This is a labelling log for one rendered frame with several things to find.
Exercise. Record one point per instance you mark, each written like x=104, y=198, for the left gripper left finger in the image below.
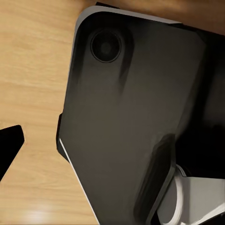
x=11, y=140

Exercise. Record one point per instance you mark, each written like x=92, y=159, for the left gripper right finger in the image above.
x=217, y=139

